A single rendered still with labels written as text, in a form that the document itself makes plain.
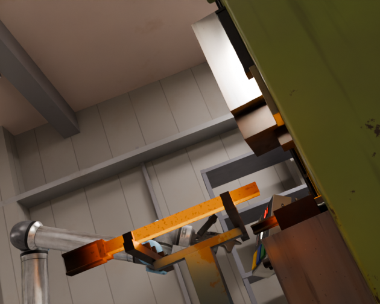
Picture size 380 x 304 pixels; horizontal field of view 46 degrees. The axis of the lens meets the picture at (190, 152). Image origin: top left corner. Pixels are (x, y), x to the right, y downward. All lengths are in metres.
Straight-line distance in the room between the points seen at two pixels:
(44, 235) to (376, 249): 1.30
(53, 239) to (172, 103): 3.56
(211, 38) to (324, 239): 0.82
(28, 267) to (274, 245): 1.13
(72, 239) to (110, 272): 2.93
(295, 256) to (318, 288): 0.10
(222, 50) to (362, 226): 0.88
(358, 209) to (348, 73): 0.31
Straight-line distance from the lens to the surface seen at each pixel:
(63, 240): 1.86
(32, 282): 2.02
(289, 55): 1.14
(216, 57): 1.62
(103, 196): 4.97
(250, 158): 4.06
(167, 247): 1.88
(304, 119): 1.06
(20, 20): 4.32
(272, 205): 1.95
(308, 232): 1.26
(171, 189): 4.80
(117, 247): 0.93
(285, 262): 1.26
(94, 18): 4.43
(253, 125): 1.53
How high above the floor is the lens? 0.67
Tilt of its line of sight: 25 degrees up
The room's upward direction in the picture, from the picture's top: 21 degrees counter-clockwise
